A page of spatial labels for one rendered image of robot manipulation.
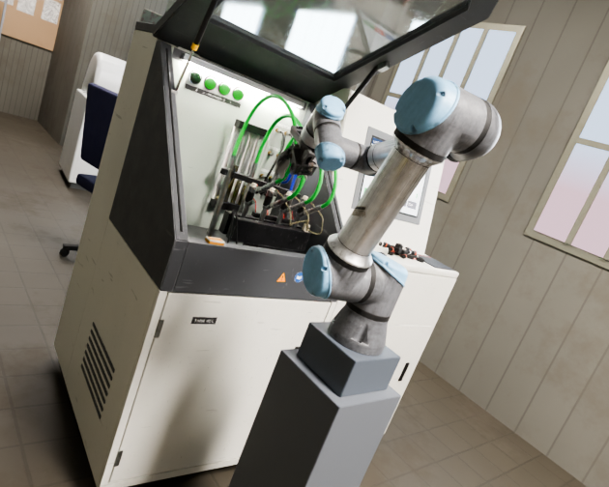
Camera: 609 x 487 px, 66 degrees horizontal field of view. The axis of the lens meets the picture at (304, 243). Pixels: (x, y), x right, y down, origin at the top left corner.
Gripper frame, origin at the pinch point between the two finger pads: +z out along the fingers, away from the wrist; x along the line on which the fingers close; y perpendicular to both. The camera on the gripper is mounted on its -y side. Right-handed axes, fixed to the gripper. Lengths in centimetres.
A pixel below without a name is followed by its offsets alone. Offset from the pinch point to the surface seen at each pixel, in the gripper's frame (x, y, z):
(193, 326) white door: -30, 43, 23
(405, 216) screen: 75, -6, 39
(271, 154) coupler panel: 9.5, -30.0, 31.4
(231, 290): -18.8, 34.2, 16.9
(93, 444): -58, 69, 66
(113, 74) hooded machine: -39, -277, 256
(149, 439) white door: -42, 71, 53
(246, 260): -15.1, 27.2, 9.9
